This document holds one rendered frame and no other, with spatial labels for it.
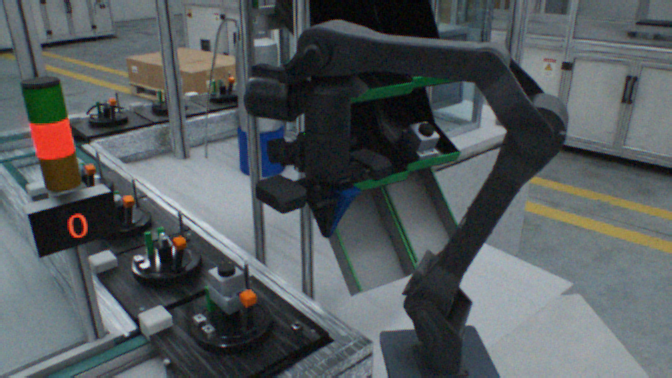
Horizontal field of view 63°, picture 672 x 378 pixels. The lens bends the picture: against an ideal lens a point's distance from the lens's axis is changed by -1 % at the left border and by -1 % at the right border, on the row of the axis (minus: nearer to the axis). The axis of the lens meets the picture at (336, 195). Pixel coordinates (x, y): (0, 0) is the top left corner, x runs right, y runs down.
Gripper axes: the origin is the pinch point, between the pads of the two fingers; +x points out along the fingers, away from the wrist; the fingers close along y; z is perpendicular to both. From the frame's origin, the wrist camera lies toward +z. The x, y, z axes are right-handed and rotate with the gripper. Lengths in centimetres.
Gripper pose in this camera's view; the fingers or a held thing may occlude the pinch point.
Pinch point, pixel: (326, 213)
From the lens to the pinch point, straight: 73.6
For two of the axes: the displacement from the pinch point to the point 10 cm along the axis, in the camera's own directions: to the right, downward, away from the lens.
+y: -7.6, 2.7, -6.0
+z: -6.5, -3.3, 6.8
